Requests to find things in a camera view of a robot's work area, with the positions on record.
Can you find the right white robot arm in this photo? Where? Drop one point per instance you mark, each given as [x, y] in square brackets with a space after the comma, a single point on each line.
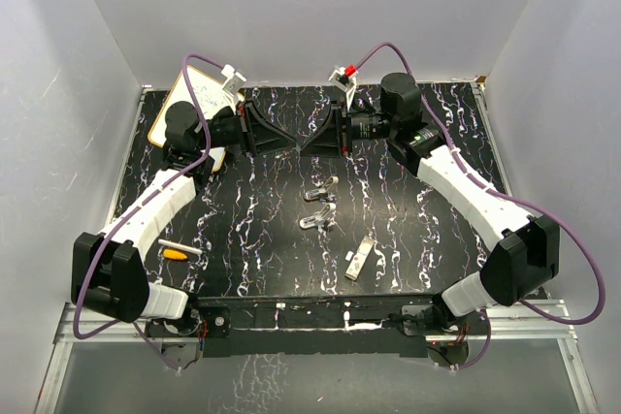
[524, 249]

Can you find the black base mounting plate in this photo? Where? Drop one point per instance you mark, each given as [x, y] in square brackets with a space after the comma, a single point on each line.
[401, 324]

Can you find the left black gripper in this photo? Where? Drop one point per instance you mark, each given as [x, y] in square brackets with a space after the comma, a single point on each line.
[271, 139]

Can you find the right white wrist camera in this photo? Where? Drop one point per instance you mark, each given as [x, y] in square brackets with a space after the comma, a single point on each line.
[345, 79]

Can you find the white marker pen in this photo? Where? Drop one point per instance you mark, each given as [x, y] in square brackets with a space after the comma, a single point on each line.
[180, 247]

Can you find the aluminium frame rail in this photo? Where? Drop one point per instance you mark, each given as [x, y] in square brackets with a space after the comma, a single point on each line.
[110, 372]

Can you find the orange marker cap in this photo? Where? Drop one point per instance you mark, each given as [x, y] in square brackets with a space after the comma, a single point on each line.
[174, 255]

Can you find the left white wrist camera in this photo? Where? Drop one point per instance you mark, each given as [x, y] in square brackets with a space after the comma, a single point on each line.
[233, 80]

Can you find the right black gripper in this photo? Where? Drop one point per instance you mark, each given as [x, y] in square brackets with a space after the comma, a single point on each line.
[327, 143]

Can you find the beige grey stapler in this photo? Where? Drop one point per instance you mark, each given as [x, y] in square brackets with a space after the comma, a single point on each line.
[323, 191]

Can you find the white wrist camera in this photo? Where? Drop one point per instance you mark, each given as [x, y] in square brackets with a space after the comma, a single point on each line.
[233, 80]
[345, 79]

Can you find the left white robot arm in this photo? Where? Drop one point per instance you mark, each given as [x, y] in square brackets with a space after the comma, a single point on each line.
[108, 272]

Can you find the white staple box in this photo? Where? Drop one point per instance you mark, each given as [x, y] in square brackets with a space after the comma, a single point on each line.
[359, 258]

